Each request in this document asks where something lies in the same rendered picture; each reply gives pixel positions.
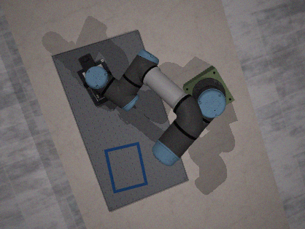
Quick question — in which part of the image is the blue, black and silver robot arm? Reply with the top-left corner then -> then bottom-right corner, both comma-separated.
78,49 -> 226,166

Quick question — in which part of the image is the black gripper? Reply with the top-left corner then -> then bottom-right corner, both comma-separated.
84,71 -> 111,100

